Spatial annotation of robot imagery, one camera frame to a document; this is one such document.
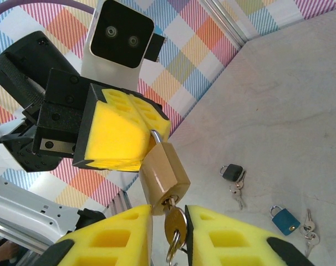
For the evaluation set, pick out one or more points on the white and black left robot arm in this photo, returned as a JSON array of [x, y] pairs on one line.
[[24, 207]]

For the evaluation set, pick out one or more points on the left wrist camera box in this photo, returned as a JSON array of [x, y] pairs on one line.
[[121, 33]]

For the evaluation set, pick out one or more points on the aluminium frame post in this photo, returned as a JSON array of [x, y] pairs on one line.
[[226, 22]]

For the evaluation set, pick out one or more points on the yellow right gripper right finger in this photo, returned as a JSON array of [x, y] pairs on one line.
[[201, 243]]

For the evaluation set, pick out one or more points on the brass padlock's keys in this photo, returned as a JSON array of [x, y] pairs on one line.
[[175, 220]]

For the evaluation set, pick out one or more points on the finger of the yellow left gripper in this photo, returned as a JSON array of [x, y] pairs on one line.
[[115, 135], [154, 117]]

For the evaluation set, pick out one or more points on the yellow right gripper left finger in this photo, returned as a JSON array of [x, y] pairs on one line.
[[140, 238]]

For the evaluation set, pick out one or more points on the brass padlock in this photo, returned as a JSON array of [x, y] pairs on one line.
[[162, 171]]

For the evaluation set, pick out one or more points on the black padlock's silver keys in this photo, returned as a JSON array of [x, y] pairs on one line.
[[237, 191]]

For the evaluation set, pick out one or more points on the black padlock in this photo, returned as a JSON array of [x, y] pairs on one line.
[[233, 172]]

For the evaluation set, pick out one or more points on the blue padlock's silver keys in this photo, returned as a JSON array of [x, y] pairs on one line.
[[309, 230]]

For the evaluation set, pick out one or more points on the blue padlock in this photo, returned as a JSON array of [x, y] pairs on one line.
[[285, 221]]

